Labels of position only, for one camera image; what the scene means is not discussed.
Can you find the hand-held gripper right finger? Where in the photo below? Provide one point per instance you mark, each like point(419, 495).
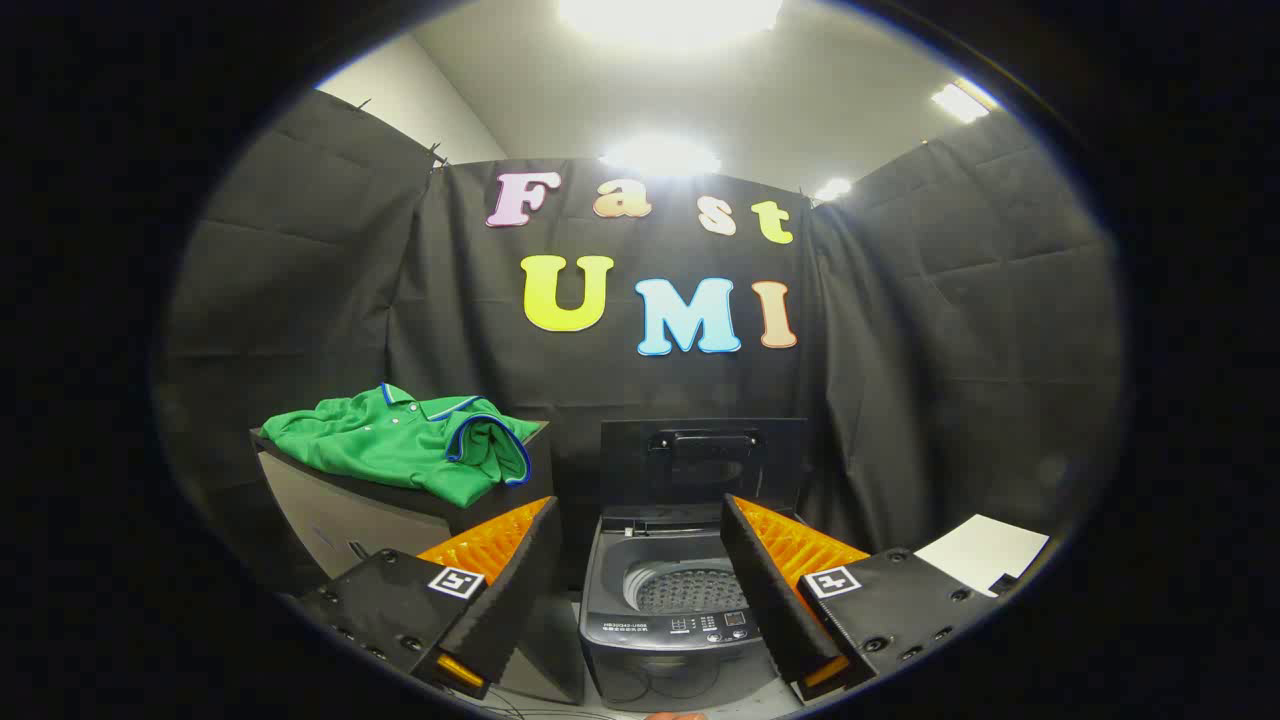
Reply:
point(765, 585)

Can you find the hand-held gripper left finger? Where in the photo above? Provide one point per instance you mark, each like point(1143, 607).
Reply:
point(515, 585)

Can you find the grey washing machine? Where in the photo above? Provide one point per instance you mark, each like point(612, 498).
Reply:
point(650, 640)

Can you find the green polo shirt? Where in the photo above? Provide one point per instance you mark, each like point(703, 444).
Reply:
point(400, 450)

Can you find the grey cabinet with dark top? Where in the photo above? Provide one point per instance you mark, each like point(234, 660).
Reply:
point(330, 520)

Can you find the black backdrop cloth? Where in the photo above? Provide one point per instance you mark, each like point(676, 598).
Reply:
point(300, 300)

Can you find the small ceiling light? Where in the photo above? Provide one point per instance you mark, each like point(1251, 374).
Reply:
point(832, 189)

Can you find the rectangular ceiling light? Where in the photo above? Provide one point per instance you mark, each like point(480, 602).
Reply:
point(960, 102)

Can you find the large round ceiling light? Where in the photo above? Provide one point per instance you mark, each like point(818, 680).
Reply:
point(670, 15)

